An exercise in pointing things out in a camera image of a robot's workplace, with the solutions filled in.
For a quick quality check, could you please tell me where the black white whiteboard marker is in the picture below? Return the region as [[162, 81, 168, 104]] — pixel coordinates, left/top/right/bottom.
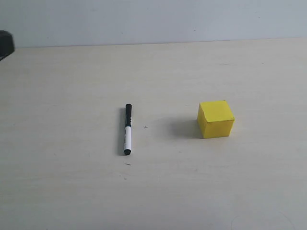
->
[[124, 104, 132, 155]]

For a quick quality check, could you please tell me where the yellow cube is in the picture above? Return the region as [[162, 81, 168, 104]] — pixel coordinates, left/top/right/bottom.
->
[[197, 100, 235, 138]]

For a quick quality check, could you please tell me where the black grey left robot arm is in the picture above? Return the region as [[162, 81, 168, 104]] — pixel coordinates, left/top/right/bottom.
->
[[0, 30, 15, 61]]

